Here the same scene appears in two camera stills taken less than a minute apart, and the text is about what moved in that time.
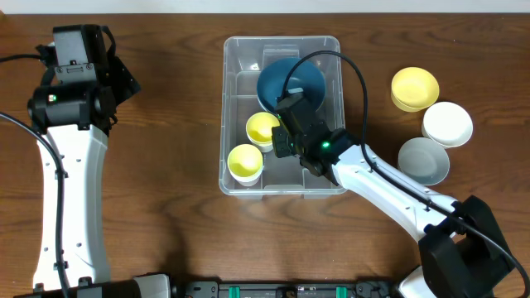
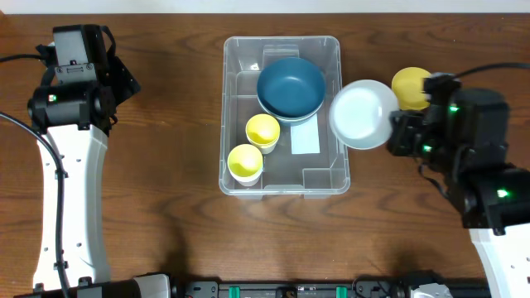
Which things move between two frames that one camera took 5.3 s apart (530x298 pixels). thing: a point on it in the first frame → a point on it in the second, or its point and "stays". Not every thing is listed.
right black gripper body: x=280 y=141 → x=402 y=134
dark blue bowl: x=304 y=77 stays
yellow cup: x=245 y=164 stays
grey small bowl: x=424 y=160 → x=359 y=114
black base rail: x=289 y=289 stays
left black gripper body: x=125 y=79 stays
